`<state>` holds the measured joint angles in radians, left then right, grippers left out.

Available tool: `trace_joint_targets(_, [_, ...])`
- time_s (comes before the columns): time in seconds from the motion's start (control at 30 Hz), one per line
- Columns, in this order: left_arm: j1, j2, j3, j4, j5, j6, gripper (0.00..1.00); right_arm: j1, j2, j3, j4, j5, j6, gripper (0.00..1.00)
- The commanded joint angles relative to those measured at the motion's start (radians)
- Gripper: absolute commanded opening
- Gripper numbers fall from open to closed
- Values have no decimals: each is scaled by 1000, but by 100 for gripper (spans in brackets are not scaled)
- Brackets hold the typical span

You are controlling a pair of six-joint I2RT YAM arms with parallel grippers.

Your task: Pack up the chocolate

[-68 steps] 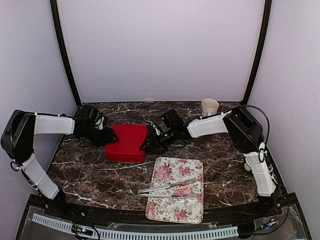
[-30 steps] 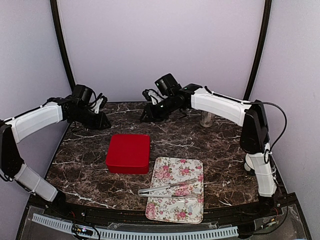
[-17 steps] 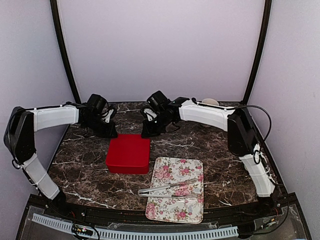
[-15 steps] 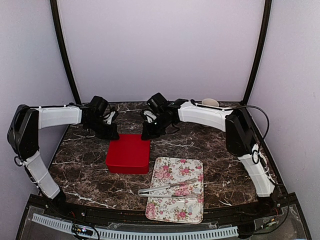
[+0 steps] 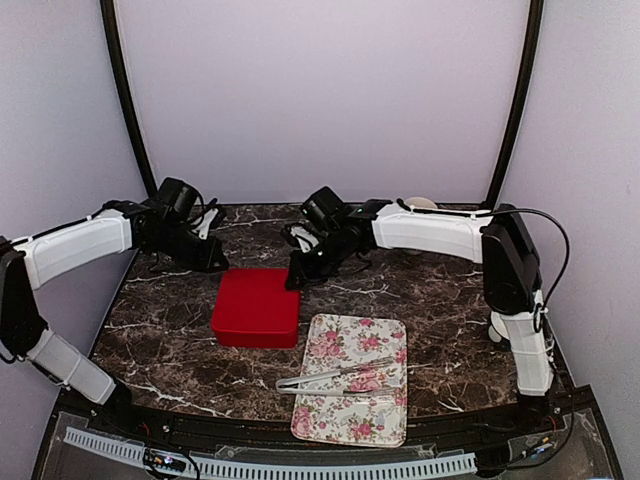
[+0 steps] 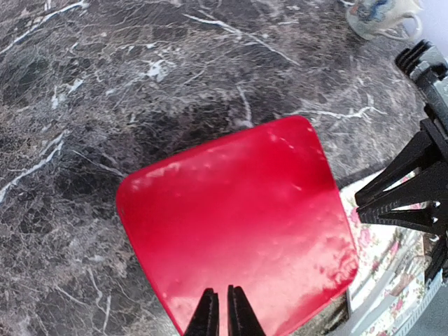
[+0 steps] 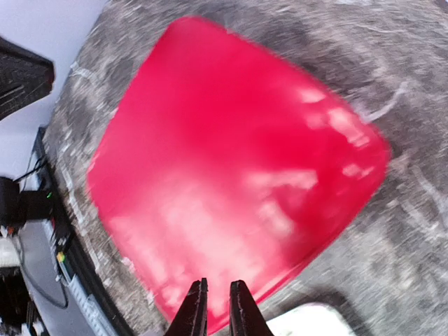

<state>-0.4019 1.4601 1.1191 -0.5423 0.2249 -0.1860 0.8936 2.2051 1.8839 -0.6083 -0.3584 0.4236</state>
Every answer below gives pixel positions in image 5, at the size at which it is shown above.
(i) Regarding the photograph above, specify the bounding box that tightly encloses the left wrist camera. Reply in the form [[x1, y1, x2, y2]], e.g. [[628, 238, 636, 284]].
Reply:
[[189, 198, 226, 240]]

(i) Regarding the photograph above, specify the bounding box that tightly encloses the floral rectangular tray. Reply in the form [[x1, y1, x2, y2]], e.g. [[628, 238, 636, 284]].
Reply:
[[276, 314, 408, 448]]

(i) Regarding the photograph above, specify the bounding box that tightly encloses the red box lid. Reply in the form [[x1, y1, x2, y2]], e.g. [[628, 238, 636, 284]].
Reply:
[[211, 268, 300, 341]]

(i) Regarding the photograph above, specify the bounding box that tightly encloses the white and dark bowl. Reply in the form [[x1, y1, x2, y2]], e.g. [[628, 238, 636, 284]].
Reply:
[[488, 312, 509, 343]]

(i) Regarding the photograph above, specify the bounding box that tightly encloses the white ceramic mug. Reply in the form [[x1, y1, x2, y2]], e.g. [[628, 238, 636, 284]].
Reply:
[[404, 196, 438, 210]]

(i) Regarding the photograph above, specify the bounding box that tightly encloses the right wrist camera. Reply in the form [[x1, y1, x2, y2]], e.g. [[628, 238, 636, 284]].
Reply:
[[281, 222, 324, 253]]

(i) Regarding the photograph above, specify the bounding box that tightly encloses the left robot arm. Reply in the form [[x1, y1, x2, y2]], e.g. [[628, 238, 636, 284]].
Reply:
[[1, 177, 229, 436]]

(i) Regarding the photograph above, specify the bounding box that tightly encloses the white slotted cable duct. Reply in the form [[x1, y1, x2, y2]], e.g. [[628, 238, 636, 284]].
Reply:
[[63, 427, 477, 480]]

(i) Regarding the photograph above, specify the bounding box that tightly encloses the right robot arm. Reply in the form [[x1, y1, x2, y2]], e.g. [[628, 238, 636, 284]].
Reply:
[[282, 186, 555, 434]]

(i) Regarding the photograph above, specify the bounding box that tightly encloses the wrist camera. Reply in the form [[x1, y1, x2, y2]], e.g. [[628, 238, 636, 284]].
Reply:
[[281, 222, 324, 253], [189, 198, 226, 240]]

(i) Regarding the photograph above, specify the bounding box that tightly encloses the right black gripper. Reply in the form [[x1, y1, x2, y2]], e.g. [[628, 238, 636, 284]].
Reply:
[[284, 229, 357, 290]]

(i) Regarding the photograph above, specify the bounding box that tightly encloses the red chocolate box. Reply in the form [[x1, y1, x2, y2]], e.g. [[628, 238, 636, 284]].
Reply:
[[215, 330, 298, 349]]

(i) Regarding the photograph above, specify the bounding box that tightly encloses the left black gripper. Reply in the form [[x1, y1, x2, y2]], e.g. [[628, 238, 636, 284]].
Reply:
[[149, 223, 230, 274]]

